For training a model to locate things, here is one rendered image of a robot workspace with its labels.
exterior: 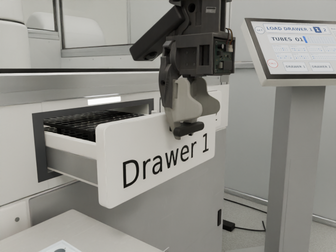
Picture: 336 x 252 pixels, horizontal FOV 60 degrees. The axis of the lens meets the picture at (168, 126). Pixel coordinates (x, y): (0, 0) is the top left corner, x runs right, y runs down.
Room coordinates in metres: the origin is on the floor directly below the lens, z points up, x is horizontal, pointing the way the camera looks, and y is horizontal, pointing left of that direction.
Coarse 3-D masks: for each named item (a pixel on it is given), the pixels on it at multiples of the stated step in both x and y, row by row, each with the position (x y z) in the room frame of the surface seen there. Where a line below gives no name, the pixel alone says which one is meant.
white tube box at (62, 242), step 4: (60, 240) 0.31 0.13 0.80; (52, 244) 0.30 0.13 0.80; (56, 244) 0.30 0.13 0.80; (60, 244) 0.31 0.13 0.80; (64, 244) 0.31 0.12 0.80; (68, 244) 0.30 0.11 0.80; (44, 248) 0.29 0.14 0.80; (48, 248) 0.30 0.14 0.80; (52, 248) 0.30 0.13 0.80; (56, 248) 0.30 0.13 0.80; (60, 248) 0.30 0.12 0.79; (64, 248) 0.30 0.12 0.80; (68, 248) 0.30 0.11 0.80; (72, 248) 0.30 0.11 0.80; (76, 248) 0.29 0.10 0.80
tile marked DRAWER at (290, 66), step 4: (284, 64) 1.10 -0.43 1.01; (288, 64) 1.10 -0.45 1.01; (292, 64) 1.11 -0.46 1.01; (296, 64) 1.11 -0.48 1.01; (300, 64) 1.12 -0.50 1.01; (304, 64) 1.12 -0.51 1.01; (288, 68) 1.09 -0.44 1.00; (292, 68) 1.09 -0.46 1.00; (296, 68) 1.10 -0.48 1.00; (300, 68) 1.10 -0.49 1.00; (304, 68) 1.10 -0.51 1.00
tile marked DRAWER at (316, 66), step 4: (312, 64) 1.13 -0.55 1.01; (316, 64) 1.13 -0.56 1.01; (320, 64) 1.13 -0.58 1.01; (324, 64) 1.14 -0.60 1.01; (328, 64) 1.14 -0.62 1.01; (312, 68) 1.11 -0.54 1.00; (316, 68) 1.12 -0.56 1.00; (320, 68) 1.12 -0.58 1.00; (324, 68) 1.12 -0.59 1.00; (328, 68) 1.13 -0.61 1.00; (332, 68) 1.13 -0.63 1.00
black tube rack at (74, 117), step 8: (88, 112) 0.65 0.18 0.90; (96, 112) 0.64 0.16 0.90; (104, 112) 0.64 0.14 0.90; (112, 112) 0.65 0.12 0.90; (120, 112) 0.65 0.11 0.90; (128, 112) 0.64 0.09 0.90; (48, 120) 0.54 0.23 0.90; (56, 120) 0.54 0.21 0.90; (64, 120) 0.54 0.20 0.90; (72, 120) 0.54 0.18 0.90; (80, 120) 0.54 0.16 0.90; (88, 120) 0.54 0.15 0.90; (96, 120) 0.54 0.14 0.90; (104, 120) 0.54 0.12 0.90; (112, 120) 0.54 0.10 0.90; (48, 128) 0.61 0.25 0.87; (56, 128) 0.52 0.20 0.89; (64, 128) 0.49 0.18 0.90; (72, 128) 0.48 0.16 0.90; (80, 128) 0.47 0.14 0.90; (72, 136) 0.54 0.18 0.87; (80, 136) 0.53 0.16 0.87; (88, 136) 0.53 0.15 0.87
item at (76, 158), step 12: (48, 132) 0.46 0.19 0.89; (48, 144) 0.45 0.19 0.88; (60, 144) 0.43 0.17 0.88; (72, 144) 0.42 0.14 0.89; (84, 144) 0.40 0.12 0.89; (48, 156) 0.45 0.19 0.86; (60, 156) 0.43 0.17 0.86; (72, 156) 0.41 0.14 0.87; (84, 156) 0.40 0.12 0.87; (48, 168) 0.46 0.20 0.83; (60, 168) 0.43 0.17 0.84; (72, 168) 0.41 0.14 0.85; (84, 168) 0.40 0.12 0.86; (96, 168) 0.38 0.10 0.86; (84, 180) 0.40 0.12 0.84; (96, 180) 0.38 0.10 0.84
